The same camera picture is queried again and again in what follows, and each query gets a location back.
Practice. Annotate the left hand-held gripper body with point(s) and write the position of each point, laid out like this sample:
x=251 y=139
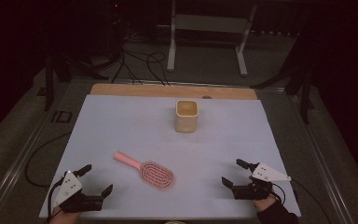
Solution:
x=74 y=202

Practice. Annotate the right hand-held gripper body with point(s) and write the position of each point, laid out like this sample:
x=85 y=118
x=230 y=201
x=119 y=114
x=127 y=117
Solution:
x=251 y=191

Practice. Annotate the pink hairbrush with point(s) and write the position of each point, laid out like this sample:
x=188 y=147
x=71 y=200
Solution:
x=155 y=175

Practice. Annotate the person's right hand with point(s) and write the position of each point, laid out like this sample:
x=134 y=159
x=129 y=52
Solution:
x=264 y=204

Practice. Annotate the person's left hand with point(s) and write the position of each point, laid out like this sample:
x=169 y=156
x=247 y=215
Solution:
x=63 y=218

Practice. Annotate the black square floor plate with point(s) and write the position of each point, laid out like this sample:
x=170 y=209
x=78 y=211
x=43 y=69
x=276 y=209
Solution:
x=56 y=116

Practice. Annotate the yellow plastic cup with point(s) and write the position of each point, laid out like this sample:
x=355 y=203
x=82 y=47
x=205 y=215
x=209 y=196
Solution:
x=186 y=123

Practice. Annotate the black metal stand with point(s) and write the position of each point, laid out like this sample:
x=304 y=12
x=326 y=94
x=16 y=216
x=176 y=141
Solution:
x=49 y=84
x=306 y=96

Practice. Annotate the black equipment tower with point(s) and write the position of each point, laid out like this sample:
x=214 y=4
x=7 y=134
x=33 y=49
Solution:
x=116 y=31

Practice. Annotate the metal floor rail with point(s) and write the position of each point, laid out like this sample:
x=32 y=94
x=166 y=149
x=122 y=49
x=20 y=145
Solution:
x=323 y=168
x=18 y=165

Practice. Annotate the white metal desk frame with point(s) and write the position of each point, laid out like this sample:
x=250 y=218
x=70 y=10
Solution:
x=209 y=23

